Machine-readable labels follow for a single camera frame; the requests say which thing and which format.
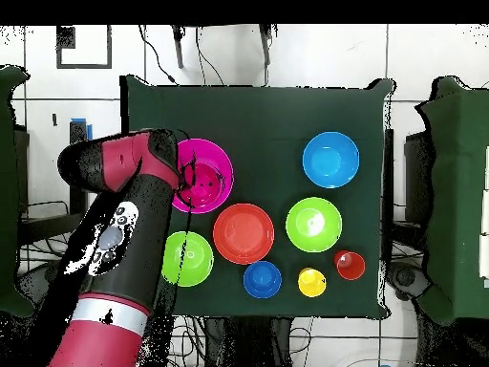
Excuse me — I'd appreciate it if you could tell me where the orange bowl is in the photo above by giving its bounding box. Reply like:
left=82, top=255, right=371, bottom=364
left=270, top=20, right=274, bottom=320
left=212, top=203, right=275, bottom=266

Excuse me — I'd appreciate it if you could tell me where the large magenta bowl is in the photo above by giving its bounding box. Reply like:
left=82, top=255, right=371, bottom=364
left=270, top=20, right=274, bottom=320
left=171, top=138, right=235, bottom=215

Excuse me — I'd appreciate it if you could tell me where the lime green bowl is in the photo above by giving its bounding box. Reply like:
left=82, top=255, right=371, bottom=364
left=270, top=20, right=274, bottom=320
left=285, top=197, right=344, bottom=254
left=161, top=230, right=215, bottom=288

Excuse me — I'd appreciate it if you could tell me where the small dark blue bowl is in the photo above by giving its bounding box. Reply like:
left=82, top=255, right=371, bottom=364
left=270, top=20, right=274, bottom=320
left=243, top=260, right=283, bottom=300

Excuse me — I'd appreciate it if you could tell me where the dark green table cloth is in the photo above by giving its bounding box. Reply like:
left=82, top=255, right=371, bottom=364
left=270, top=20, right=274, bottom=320
left=119, top=75, right=394, bottom=320

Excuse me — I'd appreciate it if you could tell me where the light blue bowl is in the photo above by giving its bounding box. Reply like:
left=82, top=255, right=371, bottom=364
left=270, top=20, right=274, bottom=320
left=302, top=131, right=361, bottom=189

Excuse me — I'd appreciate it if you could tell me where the yellow cup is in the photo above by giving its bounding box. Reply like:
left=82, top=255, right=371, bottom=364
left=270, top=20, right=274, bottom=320
left=297, top=267, right=328, bottom=298

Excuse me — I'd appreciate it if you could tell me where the orange cup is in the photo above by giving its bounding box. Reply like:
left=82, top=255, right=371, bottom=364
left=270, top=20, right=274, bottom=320
left=333, top=249, right=367, bottom=281

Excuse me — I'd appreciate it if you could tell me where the black tripod leg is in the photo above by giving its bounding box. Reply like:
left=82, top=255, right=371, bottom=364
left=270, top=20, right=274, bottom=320
left=170, top=25, right=186, bottom=70
left=258, top=25, right=274, bottom=67

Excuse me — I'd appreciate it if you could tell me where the blue tape strip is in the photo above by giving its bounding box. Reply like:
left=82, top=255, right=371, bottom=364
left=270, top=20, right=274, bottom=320
left=70, top=117, right=94, bottom=141

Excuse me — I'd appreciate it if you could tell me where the black metal stand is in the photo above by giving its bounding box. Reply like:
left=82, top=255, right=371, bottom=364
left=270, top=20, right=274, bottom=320
left=16, top=119, right=91, bottom=259
left=381, top=127, right=435, bottom=265

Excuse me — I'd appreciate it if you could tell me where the green cloth covered side table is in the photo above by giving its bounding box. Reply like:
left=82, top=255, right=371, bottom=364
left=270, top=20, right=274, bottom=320
left=0, top=65, right=35, bottom=318
left=415, top=76, right=489, bottom=324

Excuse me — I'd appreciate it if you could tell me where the black pedestal foot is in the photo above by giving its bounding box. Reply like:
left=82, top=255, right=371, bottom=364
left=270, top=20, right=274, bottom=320
left=385, top=261, right=433, bottom=303
left=16, top=261, right=62, bottom=303

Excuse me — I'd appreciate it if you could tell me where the black square floor frame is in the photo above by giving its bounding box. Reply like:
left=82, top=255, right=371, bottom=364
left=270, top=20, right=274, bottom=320
left=55, top=25, right=113, bottom=70

